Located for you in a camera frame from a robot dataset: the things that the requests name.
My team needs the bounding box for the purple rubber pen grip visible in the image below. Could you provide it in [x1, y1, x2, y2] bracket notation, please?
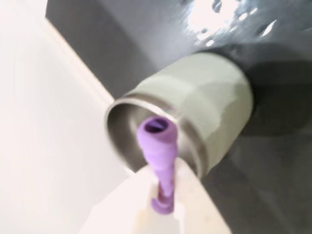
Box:
[136, 117, 179, 215]

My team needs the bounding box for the sage green metal cup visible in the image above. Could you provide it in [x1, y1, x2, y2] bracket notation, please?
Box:
[103, 52, 254, 180]

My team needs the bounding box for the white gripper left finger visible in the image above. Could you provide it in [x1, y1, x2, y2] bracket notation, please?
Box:
[85, 165, 158, 234]

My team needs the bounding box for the dark grey table mat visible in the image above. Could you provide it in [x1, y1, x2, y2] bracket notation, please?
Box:
[45, 0, 312, 234]

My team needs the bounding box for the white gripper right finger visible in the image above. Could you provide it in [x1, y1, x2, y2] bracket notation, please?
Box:
[172, 157, 233, 234]

